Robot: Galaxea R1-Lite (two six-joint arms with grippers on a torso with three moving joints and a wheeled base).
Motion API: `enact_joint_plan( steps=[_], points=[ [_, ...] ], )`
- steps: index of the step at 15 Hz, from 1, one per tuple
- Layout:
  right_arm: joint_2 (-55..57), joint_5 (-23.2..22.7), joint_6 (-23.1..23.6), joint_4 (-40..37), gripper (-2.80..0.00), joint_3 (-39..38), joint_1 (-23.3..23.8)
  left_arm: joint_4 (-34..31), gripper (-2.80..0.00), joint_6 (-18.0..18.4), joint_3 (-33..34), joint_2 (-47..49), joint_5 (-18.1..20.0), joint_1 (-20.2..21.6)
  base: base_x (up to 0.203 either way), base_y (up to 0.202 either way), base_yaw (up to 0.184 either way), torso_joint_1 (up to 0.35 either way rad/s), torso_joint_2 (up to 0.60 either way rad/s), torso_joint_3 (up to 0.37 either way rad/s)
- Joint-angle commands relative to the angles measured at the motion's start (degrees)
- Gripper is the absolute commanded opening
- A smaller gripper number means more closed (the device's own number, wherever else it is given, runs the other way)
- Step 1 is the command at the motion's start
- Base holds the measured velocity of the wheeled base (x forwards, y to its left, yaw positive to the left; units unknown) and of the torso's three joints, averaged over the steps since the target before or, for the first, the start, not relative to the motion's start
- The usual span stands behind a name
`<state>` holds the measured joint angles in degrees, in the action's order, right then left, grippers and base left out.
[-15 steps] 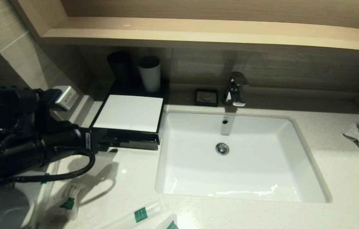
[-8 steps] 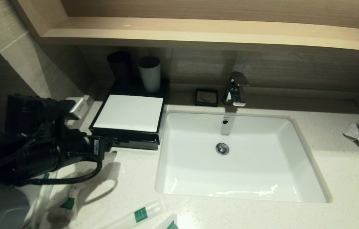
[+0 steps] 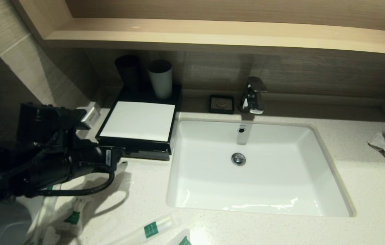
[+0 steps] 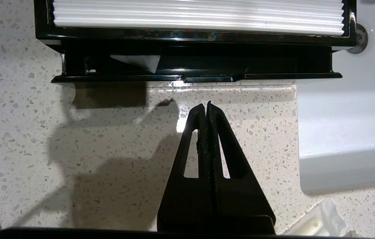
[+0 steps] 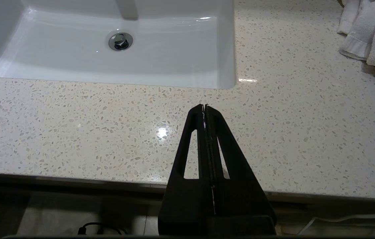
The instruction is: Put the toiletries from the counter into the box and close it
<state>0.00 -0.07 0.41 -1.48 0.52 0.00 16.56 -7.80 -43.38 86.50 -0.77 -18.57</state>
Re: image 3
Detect black glossy box drawer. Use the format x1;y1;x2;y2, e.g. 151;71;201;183
119;146;172;161

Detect small square green-label packet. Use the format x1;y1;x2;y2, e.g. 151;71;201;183
51;197;89;236

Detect black plastic cup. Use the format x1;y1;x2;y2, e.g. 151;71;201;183
115;55;142;92

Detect black amenity drawer box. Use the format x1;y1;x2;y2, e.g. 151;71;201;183
96;82;182;153

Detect wide toothbrush packet green label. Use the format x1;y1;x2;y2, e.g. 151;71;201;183
105;211;183;245

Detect long slim toothbrush packet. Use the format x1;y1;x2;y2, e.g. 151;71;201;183
31;185;59;245

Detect light grey plastic cup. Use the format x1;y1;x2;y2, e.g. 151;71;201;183
147;60;173;100

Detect small packet green corner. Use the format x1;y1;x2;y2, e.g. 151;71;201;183
166;228;193;245

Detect white bathtub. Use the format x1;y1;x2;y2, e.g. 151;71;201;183
0;201;40;245

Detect black square soap dish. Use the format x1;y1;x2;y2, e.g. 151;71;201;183
208;94;235;114

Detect chrome sink drain stopper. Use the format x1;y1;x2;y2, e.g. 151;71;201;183
231;152;247;166

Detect chrome sink faucet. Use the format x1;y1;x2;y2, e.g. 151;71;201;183
238;76;268;114

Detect white ceramic sink basin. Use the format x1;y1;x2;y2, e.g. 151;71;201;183
166;118;356;218

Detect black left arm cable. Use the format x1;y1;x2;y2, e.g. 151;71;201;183
0;134;116;197

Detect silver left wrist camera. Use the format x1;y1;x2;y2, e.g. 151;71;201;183
76;106;101;130

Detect wooden wall shelf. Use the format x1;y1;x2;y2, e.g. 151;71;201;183
10;0;385;57

